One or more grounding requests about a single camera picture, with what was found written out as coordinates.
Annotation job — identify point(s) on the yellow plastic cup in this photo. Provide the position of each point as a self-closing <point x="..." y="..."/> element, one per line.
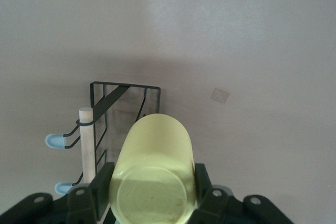
<point x="152" y="169"/>

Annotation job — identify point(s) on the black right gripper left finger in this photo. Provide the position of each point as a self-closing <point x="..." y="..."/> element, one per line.
<point x="101" y="187"/>

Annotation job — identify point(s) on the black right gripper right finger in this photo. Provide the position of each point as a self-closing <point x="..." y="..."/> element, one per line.
<point x="203" y="190"/>

